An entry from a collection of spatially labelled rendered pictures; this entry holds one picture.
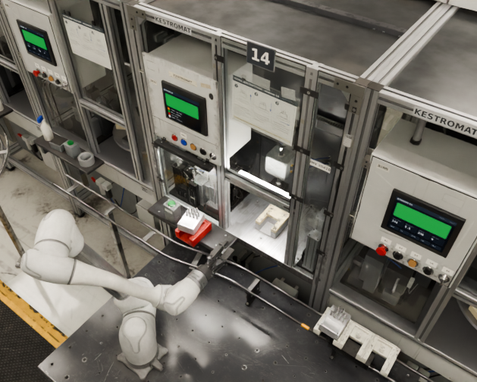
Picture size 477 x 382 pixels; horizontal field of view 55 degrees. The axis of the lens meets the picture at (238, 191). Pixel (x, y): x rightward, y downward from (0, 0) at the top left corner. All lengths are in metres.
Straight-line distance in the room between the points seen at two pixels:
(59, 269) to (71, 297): 1.70
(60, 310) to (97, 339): 1.03
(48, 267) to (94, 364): 0.76
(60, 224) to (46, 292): 1.72
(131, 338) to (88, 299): 1.36
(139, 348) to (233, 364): 0.47
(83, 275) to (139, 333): 0.44
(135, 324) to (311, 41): 1.41
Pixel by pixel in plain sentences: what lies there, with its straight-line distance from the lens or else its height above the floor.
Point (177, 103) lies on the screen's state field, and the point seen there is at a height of 1.66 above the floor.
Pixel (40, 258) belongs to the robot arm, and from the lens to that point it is 1.85.
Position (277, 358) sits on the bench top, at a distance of 2.38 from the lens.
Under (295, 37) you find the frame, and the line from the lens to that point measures 1.85.
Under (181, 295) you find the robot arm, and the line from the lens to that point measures 1.97.
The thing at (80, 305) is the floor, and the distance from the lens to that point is 3.48.
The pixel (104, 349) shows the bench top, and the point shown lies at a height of 0.68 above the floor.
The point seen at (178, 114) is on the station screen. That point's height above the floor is 1.59.
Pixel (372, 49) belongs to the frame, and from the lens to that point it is 1.82.
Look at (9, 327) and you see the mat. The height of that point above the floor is 0.01.
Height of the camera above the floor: 2.83
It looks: 45 degrees down
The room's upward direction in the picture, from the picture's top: straight up
